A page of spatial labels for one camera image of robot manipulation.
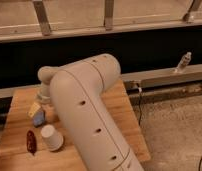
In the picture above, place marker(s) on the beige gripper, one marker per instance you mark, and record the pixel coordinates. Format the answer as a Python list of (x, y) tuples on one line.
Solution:
[(43, 97)]

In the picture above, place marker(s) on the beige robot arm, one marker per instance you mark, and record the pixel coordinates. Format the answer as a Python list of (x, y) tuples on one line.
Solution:
[(75, 91)]

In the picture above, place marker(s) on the dark red chili pepper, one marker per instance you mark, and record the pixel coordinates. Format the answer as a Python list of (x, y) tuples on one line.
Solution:
[(31, 142)]

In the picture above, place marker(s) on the white paper cup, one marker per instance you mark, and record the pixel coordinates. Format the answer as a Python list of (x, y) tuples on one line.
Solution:
[(52, 138)]

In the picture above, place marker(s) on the metal window frame rail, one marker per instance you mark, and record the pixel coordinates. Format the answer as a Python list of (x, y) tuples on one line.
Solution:
[(22, 20)]

